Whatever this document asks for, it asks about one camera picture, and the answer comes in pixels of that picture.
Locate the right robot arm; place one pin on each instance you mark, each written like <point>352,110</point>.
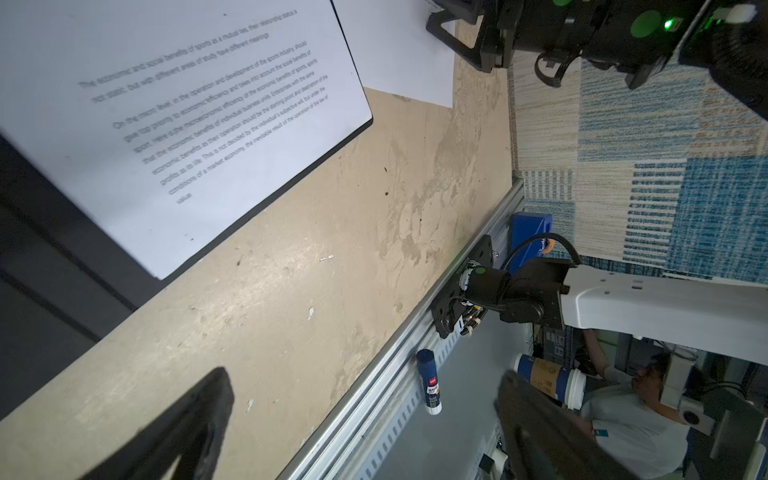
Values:
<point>644,128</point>

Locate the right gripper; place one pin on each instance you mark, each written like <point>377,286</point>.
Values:
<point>636,38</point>

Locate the blue glue stick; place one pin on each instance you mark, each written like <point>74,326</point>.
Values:
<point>427,369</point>

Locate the printed paper sheet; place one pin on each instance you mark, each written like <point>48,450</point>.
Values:
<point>394,53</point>
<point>165,122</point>

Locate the orange folder black inside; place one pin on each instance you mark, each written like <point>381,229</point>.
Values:
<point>65,284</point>

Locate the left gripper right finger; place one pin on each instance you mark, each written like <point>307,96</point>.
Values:
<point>542,443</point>

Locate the paper coffee cup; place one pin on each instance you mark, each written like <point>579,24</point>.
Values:
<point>561,384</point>

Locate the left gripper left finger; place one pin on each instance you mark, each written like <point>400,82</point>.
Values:
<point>184,441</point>

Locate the seated person in background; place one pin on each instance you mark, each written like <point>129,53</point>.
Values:
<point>627,419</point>

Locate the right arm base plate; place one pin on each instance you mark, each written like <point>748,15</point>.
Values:
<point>448,303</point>

